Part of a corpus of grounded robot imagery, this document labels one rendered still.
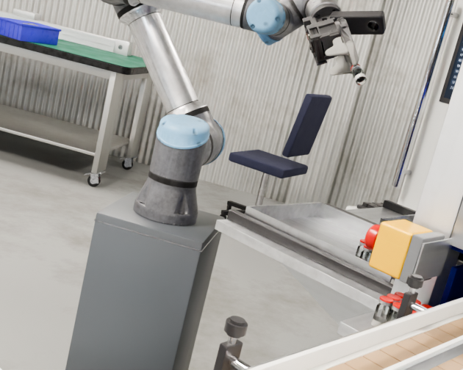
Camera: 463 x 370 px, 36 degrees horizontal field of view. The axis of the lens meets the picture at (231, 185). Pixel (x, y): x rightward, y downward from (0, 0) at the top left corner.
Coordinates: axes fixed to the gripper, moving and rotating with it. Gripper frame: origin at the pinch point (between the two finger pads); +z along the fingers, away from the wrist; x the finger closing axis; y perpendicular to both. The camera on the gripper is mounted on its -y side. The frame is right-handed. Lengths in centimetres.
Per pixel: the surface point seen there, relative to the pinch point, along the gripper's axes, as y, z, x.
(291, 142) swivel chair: 15, -226, -210
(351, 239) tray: 10.1, 18.4, -29.2
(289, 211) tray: 21.1, 10.3, -24.6
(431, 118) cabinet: -28, -52, -66
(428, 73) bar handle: -29, -57, -52
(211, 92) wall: 63, -335, -232
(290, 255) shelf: 22.4, 31.8, -13.2
